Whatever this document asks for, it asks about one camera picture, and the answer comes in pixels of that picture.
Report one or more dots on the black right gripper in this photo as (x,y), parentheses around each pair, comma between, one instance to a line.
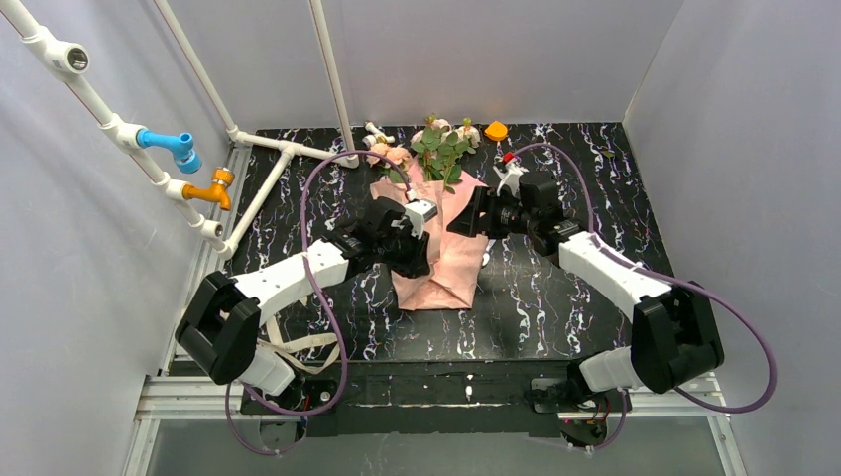
(493,216)

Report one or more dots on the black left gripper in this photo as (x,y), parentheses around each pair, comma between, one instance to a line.
(404,242)

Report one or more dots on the fake pink rose stem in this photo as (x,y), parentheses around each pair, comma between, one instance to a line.
(392,162)

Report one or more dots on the pink wrapping paper sheet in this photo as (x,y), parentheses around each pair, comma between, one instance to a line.
(455,260)

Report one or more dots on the fake cream rose stem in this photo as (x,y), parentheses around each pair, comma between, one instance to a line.
(454,143)

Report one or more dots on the fake white rose stem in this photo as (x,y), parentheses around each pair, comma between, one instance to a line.
(425,144)

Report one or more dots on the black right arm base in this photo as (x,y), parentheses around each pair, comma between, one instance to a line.
(608,409)

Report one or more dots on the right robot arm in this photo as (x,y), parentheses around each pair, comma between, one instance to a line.
(674,337)

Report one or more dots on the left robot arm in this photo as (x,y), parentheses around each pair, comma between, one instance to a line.
(220,326)

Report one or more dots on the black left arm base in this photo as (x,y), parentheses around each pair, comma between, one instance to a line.
(303,394)

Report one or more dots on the small orange object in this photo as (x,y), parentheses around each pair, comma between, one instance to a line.
(496,131)

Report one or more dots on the small white pipe fitting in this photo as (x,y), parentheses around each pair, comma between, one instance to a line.
(376,140)

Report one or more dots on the beige printed ribbon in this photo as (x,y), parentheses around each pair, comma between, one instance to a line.
(287,350)

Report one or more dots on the brass orange tap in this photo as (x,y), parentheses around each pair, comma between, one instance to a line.
(217,192)

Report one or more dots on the blue plastic tap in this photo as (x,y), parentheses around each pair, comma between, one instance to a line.
(180,146)

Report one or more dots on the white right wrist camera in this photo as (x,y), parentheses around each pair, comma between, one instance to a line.
(509,170)

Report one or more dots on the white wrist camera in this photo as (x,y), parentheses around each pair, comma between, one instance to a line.
(509,170)
(420,212)

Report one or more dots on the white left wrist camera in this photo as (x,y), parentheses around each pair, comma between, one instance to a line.
(420,212)

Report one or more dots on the aluminium rail frame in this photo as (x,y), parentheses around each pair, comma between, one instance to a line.
(419,399)

